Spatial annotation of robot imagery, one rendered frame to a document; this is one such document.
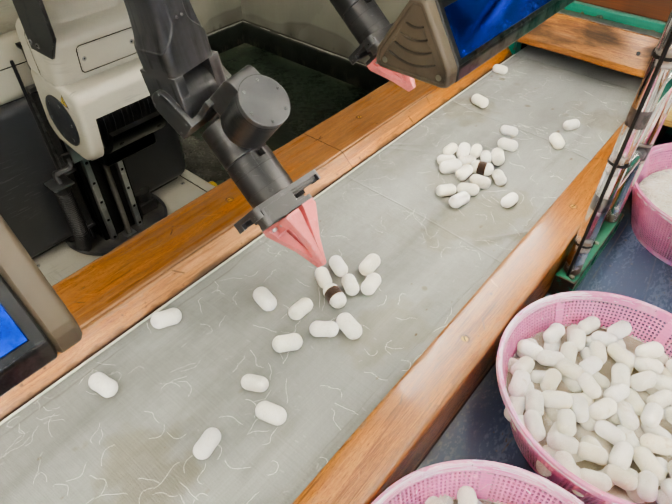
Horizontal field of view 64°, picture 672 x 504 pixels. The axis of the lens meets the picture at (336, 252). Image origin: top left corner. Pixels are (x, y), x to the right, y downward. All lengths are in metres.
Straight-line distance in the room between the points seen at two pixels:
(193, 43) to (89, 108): 0.52
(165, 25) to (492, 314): 0.48
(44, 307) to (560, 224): 0.69
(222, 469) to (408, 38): 0.44
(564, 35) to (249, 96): 0.83
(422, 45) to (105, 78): 0.75
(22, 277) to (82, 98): 0.83
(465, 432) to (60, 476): 0.44
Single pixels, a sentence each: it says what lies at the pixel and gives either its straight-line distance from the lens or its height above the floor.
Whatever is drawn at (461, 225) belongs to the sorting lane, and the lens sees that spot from 0.82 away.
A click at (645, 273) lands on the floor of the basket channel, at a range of 0.94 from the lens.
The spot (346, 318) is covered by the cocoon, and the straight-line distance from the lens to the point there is 0.65.
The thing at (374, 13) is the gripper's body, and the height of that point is 0.95.
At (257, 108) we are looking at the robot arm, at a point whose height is 1.00.
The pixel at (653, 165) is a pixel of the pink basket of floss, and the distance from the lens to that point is 1.07.
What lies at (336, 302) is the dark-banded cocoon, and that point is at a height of 0.76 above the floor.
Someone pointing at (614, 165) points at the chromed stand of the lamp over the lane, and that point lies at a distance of 0.71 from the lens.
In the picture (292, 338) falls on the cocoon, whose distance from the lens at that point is 0.63.
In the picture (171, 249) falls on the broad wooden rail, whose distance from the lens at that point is 0.76.
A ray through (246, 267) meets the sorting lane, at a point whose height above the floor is 0.74.
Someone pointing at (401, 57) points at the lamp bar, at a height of 1.06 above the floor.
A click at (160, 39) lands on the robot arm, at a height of 1.05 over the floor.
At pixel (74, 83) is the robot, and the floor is 0.81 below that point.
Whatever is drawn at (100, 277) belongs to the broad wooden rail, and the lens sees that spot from 0.75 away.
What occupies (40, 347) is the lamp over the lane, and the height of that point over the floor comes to 1.06.
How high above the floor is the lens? 1.27
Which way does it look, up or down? 44 degrees down
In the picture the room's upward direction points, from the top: straight up
